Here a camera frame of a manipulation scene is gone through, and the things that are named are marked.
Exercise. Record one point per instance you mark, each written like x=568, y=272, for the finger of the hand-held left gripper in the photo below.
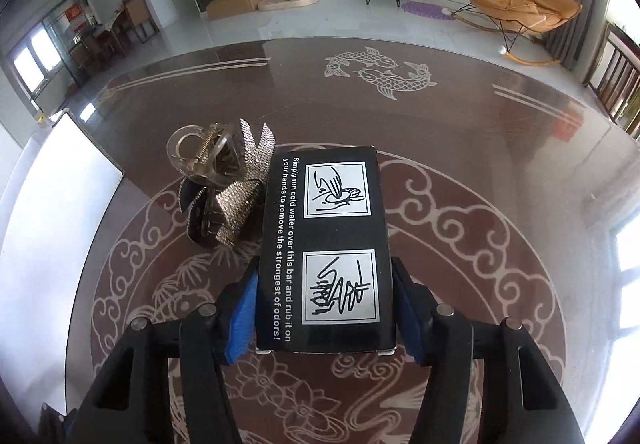
x=57, y=424

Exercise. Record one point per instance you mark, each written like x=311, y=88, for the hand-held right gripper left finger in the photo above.
x=242, y=319

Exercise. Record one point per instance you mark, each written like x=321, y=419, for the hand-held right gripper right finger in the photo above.
x=412, y=324

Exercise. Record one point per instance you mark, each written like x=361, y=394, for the black printed box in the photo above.
x=325, y=234

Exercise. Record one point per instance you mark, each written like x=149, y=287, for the dark patterned glass desktop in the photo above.
x=475, y=158

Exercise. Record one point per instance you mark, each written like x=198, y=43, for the rhinestone bow hair clip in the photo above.
x=240, y=204

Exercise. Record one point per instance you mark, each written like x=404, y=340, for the clear hair claw clip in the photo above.
x=180, y=143

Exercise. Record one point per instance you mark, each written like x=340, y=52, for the white flat panel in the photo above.
x=50, y=224

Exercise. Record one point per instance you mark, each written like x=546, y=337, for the wooden dining set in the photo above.
x=115, y=33

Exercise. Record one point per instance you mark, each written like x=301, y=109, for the cardboard box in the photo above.
x=235, y=3

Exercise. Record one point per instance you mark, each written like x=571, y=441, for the purple floor rug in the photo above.
x=425, y=8

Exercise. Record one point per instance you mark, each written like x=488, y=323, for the round beige floor cushion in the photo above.
x=287, y=1

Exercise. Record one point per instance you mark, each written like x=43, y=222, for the wooden chair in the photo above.
x=617, y=73

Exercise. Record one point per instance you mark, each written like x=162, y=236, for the orange lounge chair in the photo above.
x=515, y=6

